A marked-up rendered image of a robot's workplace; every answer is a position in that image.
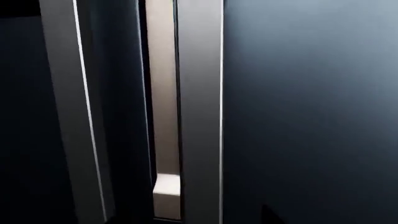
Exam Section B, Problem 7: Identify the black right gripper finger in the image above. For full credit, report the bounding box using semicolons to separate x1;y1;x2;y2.
262;203;290;224

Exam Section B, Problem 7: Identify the dark blue fridge door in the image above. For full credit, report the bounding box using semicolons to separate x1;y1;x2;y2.
222;0;398;224
0;0;155;224

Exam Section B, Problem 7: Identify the silver vertical door handle strip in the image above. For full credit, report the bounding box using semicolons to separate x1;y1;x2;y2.
174;0;224;224
38;0;117;224

